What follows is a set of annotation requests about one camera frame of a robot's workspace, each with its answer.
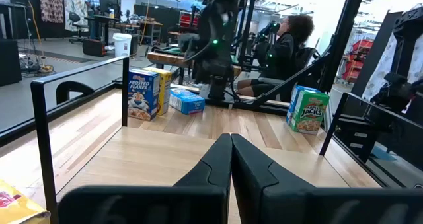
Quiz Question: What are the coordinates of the black cabinet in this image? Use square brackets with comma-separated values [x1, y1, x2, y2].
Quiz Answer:
[0, 38, 22, 87]

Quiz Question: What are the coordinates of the red tool cart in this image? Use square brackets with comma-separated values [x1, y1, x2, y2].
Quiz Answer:
[178, 11, 199, 28]

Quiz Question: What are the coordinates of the white patterned garment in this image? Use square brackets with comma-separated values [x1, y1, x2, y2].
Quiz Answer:
[362, 32, 399, 102]

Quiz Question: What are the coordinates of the blue cereal box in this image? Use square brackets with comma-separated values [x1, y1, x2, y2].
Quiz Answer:
[169, 87, 206, 116]
[285, 85, 321, 124]

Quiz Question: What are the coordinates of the white pink cereal box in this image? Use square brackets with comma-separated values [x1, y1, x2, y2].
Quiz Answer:
[38, 0, 65, 24]

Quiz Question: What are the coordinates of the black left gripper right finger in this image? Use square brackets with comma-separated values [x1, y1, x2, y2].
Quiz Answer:
[231, 133, 315, 224]

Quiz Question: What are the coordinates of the red shelving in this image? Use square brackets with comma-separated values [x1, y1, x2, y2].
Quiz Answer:
[342, 38, 374, 83]

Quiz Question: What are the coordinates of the wooden workbench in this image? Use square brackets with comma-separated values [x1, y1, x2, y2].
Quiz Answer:
[147, 50, 242, 86]

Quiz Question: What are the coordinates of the black desk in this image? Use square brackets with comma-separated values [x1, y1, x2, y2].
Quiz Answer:
[85, 14, 120, 46]

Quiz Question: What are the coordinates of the yellow Corn Pops box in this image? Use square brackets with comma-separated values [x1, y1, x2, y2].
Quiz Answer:
[0, 179, 51, 224]
[143, 66, 173, 116]

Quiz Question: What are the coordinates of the wooden tray board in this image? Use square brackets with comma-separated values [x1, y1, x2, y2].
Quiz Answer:
[30, 56, 423, 224]

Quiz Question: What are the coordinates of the white plastic bin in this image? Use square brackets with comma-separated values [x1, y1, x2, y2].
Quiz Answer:
[112, 32, 133, 58]

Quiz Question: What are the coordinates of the white patterned fabric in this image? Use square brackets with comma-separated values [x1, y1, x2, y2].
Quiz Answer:
[62, 0, 89, 32]

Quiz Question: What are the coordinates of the black aluminium rig frame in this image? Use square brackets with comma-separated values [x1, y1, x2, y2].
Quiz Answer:
[0, 0, 423, 189]

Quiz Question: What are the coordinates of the green Apple Jacks box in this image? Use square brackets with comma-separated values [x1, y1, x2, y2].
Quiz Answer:
[288, 89, 330, 136]

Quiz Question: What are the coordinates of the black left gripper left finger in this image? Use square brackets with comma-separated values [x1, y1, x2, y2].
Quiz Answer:
[173, 133, 232, 189]

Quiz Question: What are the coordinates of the blue Frosted Flakes box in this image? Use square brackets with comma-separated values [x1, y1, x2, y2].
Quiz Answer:
[127, 68, 161, 122]

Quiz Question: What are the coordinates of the yellow cable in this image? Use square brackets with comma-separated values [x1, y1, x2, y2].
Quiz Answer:
[19, 0, 54, 74]

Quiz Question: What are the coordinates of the black arched bracket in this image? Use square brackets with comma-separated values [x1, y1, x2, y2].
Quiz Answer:
[55, 80, 96, 106]

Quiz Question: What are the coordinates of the black office chair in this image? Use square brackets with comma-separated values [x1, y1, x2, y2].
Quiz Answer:
[68, 11, 90, 45]

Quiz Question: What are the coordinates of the black case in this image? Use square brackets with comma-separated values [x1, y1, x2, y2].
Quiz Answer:
[81, 38, 107, 57]

